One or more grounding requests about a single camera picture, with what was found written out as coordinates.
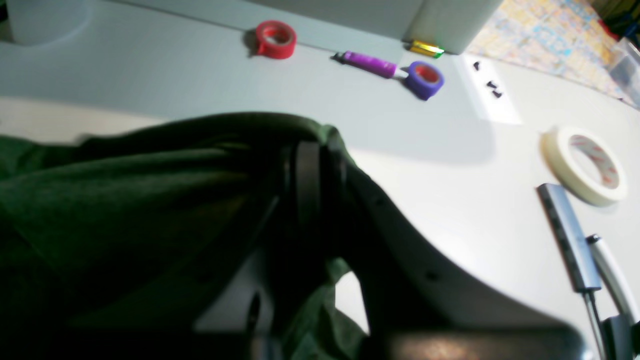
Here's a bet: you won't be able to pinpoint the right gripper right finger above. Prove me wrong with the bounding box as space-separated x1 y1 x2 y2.
295 141 586 360

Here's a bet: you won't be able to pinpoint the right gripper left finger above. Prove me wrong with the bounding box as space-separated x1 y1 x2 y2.
190 142 306 360

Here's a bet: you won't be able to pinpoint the dark green t-shirt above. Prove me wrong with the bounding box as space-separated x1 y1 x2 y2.
1 112 366 360

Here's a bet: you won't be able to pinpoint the grey usb hub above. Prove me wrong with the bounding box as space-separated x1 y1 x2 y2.
536 183 602 293

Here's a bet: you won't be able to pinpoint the white tape roll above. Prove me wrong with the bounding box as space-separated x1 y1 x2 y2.
541 126 630 207

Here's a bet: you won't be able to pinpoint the purple tape roll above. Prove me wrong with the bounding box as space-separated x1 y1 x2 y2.
404 61 445 101

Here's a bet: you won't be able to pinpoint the purple marker pen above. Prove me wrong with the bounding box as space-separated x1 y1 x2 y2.
331 51 409 79

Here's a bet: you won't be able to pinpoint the gold green small cylinder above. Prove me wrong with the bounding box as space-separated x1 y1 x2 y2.
408 39 445 59

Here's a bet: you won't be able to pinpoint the red tape roll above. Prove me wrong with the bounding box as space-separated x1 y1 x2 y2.
254 20 298 60

